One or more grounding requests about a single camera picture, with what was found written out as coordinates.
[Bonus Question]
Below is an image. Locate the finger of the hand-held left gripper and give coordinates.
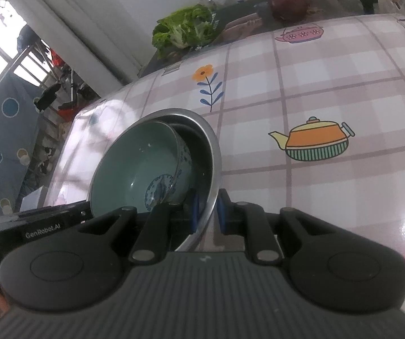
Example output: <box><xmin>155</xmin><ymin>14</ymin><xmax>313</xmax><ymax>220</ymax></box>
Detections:
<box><xmin>52</xmin><ymin>201</ymin><xmax>94</xmax><ymax>224</ymax></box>

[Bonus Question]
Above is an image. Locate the stainless steel bowl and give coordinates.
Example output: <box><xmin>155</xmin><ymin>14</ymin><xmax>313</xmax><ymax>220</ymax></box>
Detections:
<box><xmin>167</xmin><ymin>122</ymin><xmax>214</xmax><ymax>220</ymax></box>
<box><xmin>137</xmin><ymin>109</ymin><xmax>223</xmax><ymax>253</ymax></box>

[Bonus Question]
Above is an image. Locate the white curtain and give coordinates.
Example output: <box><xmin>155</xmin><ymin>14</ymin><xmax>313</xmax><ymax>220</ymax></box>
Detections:
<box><xmin>0</xmin><ymin>0</ymin><xmax>175</xmax><ymax>90</ymax></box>

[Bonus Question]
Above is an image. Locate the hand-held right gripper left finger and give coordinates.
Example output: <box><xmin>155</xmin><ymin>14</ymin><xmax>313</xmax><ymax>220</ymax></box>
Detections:
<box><xmin>77</xmin><ymin>191</ymin><xmax>200</xmax><ymax>264</ymax></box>

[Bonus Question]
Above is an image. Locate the green lettuce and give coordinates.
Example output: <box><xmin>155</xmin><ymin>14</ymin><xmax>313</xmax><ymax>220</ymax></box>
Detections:
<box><xmin>152</xmin><ymin>4</ymin><xmax>219</xmax><ymax>51</ymax></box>

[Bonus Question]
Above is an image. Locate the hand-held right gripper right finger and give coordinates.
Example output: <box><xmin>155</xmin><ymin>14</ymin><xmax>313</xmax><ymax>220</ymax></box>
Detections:
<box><xmin>217</xmin><ymin>188</ymin><xmax>334</xmax><ymax>265</ymax></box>

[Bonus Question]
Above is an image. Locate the green ceramic bowl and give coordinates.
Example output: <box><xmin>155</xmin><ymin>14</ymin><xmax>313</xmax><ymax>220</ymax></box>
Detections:
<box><xmin>90</xmin><ymin>120</ymin><xmax>193</xmax><ymax>220</ymax></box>

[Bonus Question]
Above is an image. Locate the blue printed blanket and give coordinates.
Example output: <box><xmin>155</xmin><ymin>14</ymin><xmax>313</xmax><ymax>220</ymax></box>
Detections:
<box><xmin>0</xmin><ymin>73</ymin><xmax>53</xmax><ymax>217</ymax></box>

